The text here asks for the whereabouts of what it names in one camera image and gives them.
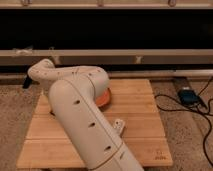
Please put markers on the orange plate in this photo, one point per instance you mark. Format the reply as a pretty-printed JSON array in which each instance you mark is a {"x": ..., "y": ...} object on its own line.
[{"x": 104, "y": 99}]

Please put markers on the white horizontal rail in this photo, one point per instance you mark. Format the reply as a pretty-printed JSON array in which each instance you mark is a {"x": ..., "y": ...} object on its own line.
[{"x": 81, "y": 57}]

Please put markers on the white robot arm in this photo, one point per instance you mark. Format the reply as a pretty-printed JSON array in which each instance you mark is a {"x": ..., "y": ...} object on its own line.
[{"x": 71, "y": 92}]

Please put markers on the dark power adapter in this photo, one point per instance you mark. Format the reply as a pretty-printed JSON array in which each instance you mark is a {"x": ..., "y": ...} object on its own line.
[{"x": 188, "y": 96}]

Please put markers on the white tube bottle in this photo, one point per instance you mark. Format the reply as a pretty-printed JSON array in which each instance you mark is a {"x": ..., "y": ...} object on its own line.
[{"x": 119, "y": 126}]

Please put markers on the wooden table board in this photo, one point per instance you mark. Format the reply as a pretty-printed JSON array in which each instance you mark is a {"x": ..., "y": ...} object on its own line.
[{"x": 132, "y": 100}]

